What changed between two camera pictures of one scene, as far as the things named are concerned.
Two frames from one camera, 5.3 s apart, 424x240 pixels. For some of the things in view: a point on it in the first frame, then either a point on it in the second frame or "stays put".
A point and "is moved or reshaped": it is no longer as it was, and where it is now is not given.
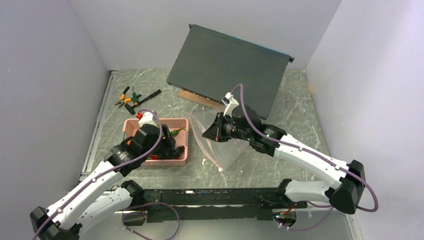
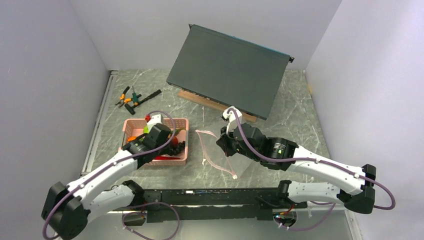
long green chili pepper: x=175 y=132 stays put
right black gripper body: x=229 y=130 → x=230 y=145
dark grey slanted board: x=212 y=64 stays put
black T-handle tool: x=131 y=110 stays put
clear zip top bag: x=222 y=153 is moved or reshaped
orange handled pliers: x=123 y=100 stays put
